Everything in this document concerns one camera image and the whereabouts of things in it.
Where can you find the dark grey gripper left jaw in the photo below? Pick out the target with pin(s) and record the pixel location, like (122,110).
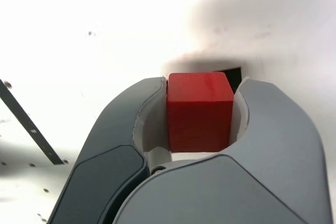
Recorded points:
(110,155)

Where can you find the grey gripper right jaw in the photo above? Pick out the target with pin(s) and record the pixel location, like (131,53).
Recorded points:
(262,169)

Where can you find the red cube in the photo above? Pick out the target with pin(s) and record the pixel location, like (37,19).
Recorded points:
(199,119)

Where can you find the black tape square outline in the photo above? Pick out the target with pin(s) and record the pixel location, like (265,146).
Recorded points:
(235,77)

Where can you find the black tape strip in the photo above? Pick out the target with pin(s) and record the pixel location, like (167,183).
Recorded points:
(29,127)

